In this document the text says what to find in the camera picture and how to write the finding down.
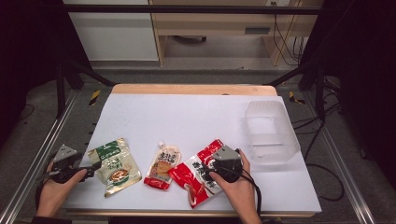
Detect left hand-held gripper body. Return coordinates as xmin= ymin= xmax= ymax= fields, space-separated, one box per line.
xmin=49 ymin=144 xmax=84 ymax=185

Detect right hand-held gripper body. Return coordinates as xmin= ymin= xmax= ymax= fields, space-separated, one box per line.
xmin=212 ymin=145 xmax=244 ymax=184

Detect red and white food packet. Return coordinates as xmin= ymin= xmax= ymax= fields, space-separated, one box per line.
xmin=167 ymin=138 xmax=226 ymax=209

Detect green and gold food packet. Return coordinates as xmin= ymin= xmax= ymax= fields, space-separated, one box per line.
xmin=87 ymin=137 xmax=143 ymax=198

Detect cream spout pouch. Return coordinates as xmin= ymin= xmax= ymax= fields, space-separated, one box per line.
xmin=143 ymin=141 xmax=182 ymax=190

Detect person's right hand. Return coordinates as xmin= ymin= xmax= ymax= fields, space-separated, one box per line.
xmin=208 ymin=148 xmax=260 ymax=217

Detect person's left hand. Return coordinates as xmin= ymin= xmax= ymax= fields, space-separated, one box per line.
xmin=36 ymin=161 xmax=88 ymax=217

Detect white table sheet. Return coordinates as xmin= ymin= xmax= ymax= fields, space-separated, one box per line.
xmin=64 ymin=92 xmax=322 ymax=215

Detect translucent plastic container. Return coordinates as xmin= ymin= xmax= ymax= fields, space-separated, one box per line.
xmin=243 ymin=100 xmax=302 ymax=165

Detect black metal stand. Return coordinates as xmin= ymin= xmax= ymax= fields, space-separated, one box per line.
xmin=55 ymin=57 xmax=117 ymax=119
xmin=266 ymin=57 xmax=328 ymax=123

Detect wooden table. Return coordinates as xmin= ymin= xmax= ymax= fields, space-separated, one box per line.
xmin=64 ymin=83 xmax=322 ymax=218

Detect black curtain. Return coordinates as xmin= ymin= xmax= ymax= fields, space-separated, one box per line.
xmin=0 ymin=0 xmax=92 ymax=148
xmin=299 ymin=0 xmax=396 ymax=183

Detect white cabinet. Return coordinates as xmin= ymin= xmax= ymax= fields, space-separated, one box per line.
xmin=63 ymin=0 xmax=160 ymax=63

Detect wooden desk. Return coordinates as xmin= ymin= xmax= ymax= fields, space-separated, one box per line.
xmin=148 ymin=0 xmax=325 ymax=67

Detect black horizontal bar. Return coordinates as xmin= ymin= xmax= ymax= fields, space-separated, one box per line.
xmin=62 ymin=4 xmax=325 ymax=16

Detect aluminium rail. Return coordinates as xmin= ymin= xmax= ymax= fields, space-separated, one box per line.
xmin=302 ymin=91 xmax=378 ymax=224
xmin=0 ymin=89 xmax=79 ymax=224

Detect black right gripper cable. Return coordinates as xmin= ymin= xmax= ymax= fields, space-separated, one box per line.
xmin=237 ymin=169 xmax=264 ymax=219

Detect black floor cable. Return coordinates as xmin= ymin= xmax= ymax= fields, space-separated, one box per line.
xmin=291 ymin=101 xmax=346 ymax=203

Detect hanging black cables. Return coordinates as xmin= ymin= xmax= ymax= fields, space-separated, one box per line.
xmin=271 ymin=1 xmax=308 ymax=67

